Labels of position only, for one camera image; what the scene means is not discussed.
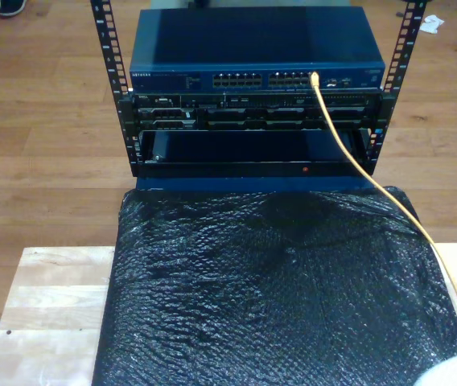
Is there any yellow network cable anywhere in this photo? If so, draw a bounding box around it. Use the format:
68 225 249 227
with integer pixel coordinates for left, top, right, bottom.
310 71 457 347

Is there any black rack server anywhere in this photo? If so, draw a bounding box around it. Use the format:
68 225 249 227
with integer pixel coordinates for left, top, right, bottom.
130 91 383 132

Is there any black bubble mat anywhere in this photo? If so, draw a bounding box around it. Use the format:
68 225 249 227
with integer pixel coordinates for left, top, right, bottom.
91 185 457 386

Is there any white crumpled paper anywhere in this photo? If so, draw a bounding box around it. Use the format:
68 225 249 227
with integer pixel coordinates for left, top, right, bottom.
419 14 446 35

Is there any person's foot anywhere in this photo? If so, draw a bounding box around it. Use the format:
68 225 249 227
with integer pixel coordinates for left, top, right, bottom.
0 0 28 18

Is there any blue network switch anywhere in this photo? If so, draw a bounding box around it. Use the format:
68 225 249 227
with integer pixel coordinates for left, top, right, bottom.
129 6 386 92

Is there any black perforated rack post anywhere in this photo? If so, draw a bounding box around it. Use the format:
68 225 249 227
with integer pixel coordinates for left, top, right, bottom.
367 0 429 176
89 0 139 178

